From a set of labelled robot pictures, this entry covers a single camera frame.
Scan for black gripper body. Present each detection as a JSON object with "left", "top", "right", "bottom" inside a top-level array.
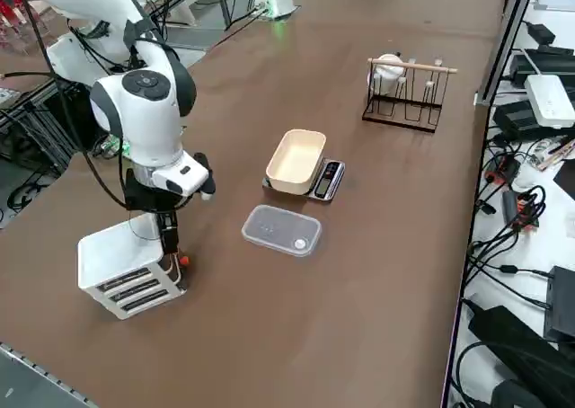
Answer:
[{"left": 124, "top": 170, "right": 199, "bottom": 215}]

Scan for silver digital kitchen scale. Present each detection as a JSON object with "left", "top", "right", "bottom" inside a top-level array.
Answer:
[{"left": 261, "top": 158, "right": 347, "bottom": 203}]

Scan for white router box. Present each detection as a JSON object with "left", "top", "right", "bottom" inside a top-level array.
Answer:
[{"left": 524, "top": 73, "right": 575, "bottom": 129}]

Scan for clear plastic container lid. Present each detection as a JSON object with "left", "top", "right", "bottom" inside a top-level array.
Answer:
[{"left": 241, "top": 204, "right": 323, "bottom": 259}]

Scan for cream rectangular container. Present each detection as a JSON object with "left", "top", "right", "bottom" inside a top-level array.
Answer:
[{"left": 264, "top": 129, "right": 328, "bottom": 197}]

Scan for red acrylic rack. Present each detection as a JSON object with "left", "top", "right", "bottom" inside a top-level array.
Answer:
[{"left": 0, "top": 0, "right": 50, "bottom": 49}]

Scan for white desk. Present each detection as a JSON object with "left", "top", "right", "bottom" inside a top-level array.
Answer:
[{"left": 442, "top": 0, "right": 575, "bottom": 408}]

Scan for black power adapter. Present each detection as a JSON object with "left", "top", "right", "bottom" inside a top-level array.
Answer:
[{"left": 526, "top": 21, "right": 556, "bottom": 45}]

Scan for aluminium table edge rail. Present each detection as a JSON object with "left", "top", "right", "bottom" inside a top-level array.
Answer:
[{"left": 0, "top": 342, "right": 98, "bottom": 408}]

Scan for white mug black handle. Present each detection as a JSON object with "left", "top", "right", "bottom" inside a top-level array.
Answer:
[{"left": 370, "top": 52, "right": 405, "bottom": 97}]

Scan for black wire cup rack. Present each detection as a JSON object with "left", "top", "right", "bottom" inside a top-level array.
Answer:
[{"left": 361, "top": 57, "right": 459, "bottom": 134}]

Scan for aluminium camera post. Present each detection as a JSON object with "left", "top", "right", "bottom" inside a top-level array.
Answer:
[{"left": 474, "top": 0, "right": 540, "bottom": 108}]

